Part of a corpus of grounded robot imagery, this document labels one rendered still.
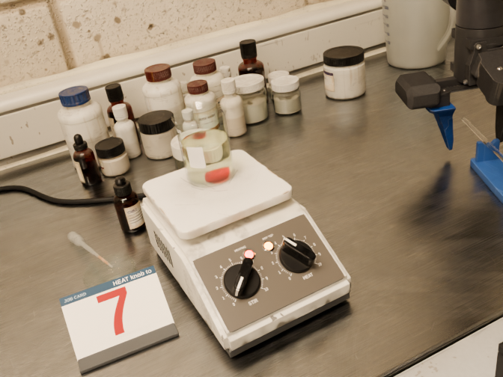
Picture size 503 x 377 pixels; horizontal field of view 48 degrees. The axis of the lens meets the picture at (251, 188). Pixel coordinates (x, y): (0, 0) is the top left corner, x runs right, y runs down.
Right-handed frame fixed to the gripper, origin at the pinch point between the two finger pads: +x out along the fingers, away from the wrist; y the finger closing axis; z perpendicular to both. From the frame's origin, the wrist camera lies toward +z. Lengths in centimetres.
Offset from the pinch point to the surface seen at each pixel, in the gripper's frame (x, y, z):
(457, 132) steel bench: 4.5, 0.3, -6.3
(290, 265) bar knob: -0.4, -26.1, 23.7
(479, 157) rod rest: 2.9, -1.2, 4.3
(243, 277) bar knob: -1.8, -30.2, 26.0
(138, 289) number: 1.2, -40.5, 21.6
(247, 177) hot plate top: -4.4, -28.8, 13.7
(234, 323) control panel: 1.1, -31.5, 28.2
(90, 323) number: 2, -45, 24
